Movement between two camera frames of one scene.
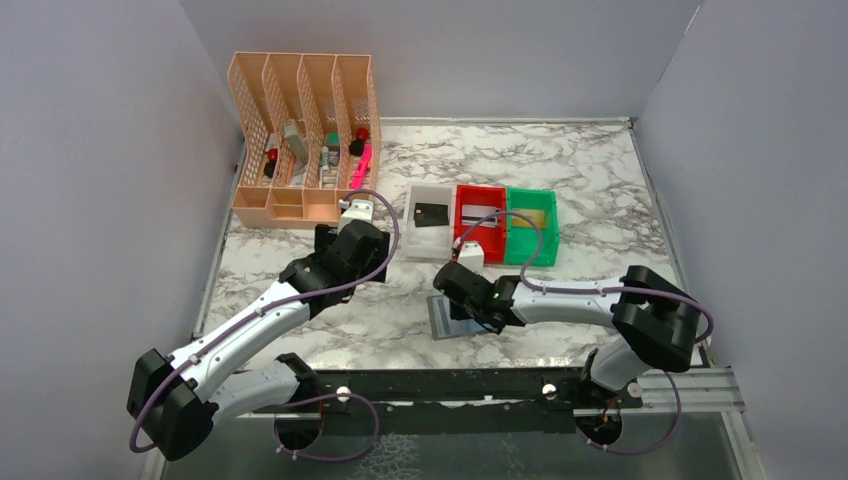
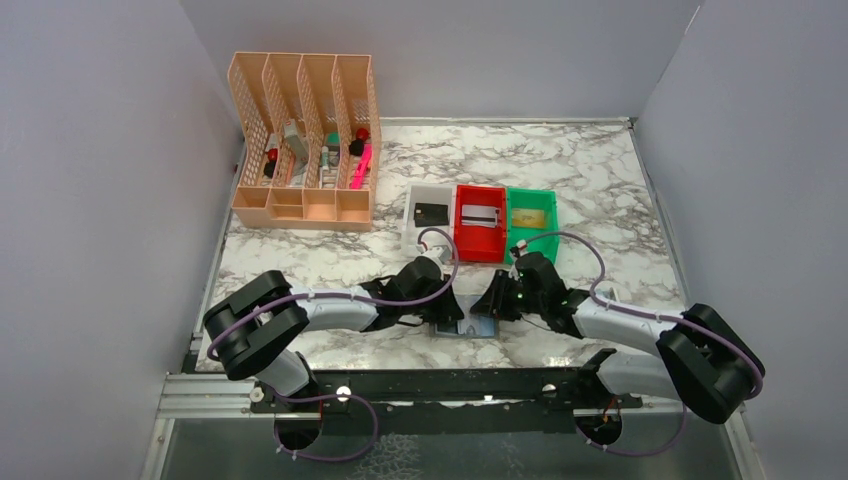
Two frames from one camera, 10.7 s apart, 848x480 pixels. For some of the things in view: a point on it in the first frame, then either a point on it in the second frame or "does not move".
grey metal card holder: (444, 327) does not move
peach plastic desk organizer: (312, 124) does not move
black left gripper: (366, 240) -> (441, 305)
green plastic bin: (520, 241) does not move
